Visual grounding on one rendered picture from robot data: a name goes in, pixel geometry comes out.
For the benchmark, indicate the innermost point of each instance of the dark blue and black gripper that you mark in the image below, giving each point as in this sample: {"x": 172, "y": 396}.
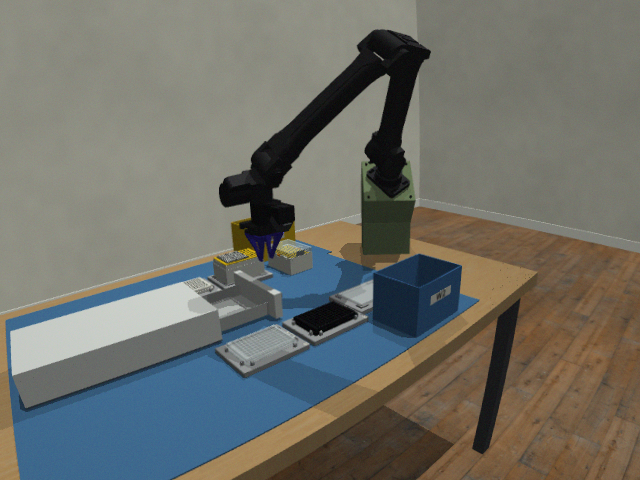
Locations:
{"x": 262, "y": 234}

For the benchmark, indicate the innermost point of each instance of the blue flat mat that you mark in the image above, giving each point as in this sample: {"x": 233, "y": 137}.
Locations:
{"x": 169, "y": 419}

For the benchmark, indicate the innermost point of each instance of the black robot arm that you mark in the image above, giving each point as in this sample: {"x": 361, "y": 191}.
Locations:
{"x": 284, "y": 147}

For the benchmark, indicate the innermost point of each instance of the white multi-well plate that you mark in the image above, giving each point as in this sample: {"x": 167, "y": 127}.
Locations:
{"x": 198, "y": 285}
{"x": 260, "y": 345}

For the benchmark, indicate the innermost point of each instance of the yellow open bin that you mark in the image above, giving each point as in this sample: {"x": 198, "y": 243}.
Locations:
{"x": 240, "y": 241}

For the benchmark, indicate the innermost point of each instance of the blue open-top bin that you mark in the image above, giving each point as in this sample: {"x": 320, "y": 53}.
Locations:
{"x": 428, "y": 294}

